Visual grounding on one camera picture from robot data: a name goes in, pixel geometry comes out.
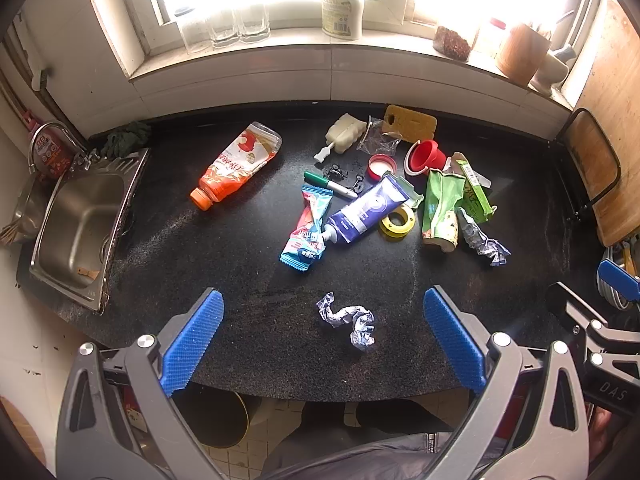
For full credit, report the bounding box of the white ceramic mortar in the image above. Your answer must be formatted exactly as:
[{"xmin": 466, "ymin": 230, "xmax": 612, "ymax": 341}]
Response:
[{"xmin": 530, "ymin": 44, "xmax": 577, "ymax": 96}]

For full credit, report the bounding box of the red jar lid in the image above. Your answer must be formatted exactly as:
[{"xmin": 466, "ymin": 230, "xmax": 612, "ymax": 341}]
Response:
[{"xmin": 367, "ymin": 154, "xmax": 397, "ymax": 182}]

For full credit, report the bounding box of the white foam brush sponge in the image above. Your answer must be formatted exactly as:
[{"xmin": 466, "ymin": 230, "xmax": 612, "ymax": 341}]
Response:
[{"xmin": 314, "ymin": 113, "xmax": 367, "ymax": 164}]

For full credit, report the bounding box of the white detergent bottle green cap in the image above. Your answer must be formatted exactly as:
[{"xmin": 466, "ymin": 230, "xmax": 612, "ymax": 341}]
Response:
[{"xmin": 321, "ymin": 0, "xmax": 363, "ymax": 40}]

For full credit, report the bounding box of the chrome faucet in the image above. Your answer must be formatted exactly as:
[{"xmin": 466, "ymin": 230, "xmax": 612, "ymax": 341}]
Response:
[{"xmin": 27, "ymin": 120, "xmax": 101, "ymax": 180}]

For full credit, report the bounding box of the black metal board rack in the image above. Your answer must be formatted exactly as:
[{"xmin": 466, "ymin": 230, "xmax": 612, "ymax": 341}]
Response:
[{"xmin": 548, "ymin": 107, "xmax": 622, "ymax": 221}]

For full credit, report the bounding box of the dark green cloth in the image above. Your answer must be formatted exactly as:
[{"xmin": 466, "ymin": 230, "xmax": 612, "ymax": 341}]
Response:
[{"xmin": 100, "ymin": 122, "xmax": 151, "ymax": 159}]

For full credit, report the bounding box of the blue toothpaste tube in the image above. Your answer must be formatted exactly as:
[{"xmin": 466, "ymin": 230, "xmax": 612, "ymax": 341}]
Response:
[{"xmin": 322, "ymin": 174, "xmax": 409, "ymax": 244}]

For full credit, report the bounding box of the red detergent bottle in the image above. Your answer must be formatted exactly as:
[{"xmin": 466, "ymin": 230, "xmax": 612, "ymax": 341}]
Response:
[{"xmin": 23, "ymin": 110, "xmax": 74, "ymax": 180}]

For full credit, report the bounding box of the clear crushed plastic cup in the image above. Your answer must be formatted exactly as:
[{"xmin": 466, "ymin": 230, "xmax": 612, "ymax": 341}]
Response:
[{"xmin": 357, "ymin": 116, "xmax": 402, "ymax": 156}]

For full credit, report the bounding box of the green white marker pen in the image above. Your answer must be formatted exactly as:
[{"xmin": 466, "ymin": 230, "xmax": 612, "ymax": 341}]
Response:
[{"xmin": 304, "ymin": 171, "xmax": 358, "ymax": 200}]

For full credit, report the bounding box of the green crushed paper cup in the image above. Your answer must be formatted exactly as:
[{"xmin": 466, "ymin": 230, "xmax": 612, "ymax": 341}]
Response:
[{"xmin": 422, "ymin": 169, "xmax": 465, "ymax": 252}]

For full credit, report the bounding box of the orange plastic drink bottle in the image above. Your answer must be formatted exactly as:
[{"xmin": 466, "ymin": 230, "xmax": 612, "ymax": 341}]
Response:
[{"xmin": 190, "ymin": 122, "xmax": 282, "ymax": 211}]

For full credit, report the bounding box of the green carton box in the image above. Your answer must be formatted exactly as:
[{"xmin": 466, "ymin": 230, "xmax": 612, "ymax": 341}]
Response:
[{"xmin": 451, "ymin": 152, "xmax": 497, "ymax": 223}]

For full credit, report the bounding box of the jar of red beans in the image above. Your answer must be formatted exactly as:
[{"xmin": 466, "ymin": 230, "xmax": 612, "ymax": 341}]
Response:
[{"xmin": 433, "ymin": 26, "xmax": 472, "ymax": 62}]

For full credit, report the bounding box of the white blue wrapper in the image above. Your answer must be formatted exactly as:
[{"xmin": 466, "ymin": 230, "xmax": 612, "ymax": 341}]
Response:
[{"xmin": 316, "ymin": 292, "xmax": 375, "ymax": 351}]

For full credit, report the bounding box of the silver foil wrapper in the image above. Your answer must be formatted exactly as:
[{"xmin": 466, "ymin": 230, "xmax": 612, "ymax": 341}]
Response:
[{"xmin": 456, "ymin": 207, "xmax": 511, "ymax": 266}]

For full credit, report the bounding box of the red collapsible bucket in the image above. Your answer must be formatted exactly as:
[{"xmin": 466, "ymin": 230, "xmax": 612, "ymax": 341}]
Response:
[{"xmin": 404, "ymin": 140, "xmax": 447, "ymax": 177}]

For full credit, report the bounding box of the clear drinking glass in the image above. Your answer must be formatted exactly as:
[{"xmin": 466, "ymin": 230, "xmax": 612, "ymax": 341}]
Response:
[
  {"xmin": 236, "ymin": 3, "xmax": 270, "ymax": 42},
  {"xmin": 206, "ymin": 10, "xmax": 240, "ymax": 48}
]

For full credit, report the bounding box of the wooden cutting board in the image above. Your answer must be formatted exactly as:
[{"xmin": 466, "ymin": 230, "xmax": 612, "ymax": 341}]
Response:
[{"xmin": 562, "ymin": 0, "xmax": 639, "ymax": 246}]

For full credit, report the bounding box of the steel mixing bowl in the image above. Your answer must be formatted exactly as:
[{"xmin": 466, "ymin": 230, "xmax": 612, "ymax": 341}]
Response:
[{"xmin": 1, "ymin": 172, "xmax": 53, "ymax": 246}]

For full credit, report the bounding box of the stainless steel sink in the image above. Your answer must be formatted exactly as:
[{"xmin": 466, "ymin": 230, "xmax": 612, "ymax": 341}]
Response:
[{"xmin": 29, "ymin": 148, "xmax": 150, "ymax": 312}]

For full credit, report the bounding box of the blue snack wrapper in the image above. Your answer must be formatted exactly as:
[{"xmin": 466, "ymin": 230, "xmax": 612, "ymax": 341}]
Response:
[{"xmin": 280, "ymin": 183, "xmax": 333, "ymax": 272}]

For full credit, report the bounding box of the yellow brown sponge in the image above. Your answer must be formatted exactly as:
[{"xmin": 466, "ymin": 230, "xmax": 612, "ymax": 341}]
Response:
[{"xmin": 382, "ymin": 105, "xmax": 437, "ymax": 143}]

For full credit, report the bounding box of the yellow tape roll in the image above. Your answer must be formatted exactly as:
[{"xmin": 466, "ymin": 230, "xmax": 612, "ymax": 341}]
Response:
[{"xmin": 378, "ymin": 205, "xmax": 416, "ymax": 240}]

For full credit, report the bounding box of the black trash bin yellow rim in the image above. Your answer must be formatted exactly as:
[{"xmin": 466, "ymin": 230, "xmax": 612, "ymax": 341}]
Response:
[{"xmin": 171, "ymin": 382, "xmax": 262, "ymax": 448}]

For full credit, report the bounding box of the black toy car chassis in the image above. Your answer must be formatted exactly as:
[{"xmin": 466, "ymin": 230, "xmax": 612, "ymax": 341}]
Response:
[{"xmin": 322, "ymin": 164, "xmax": 364, "ymax": 194}]

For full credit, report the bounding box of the wooden utensil holder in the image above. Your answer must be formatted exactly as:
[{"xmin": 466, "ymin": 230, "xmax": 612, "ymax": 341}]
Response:
[{"xmin": 496, "ymin": 24, "xmax": 551, "ymax": 87}]

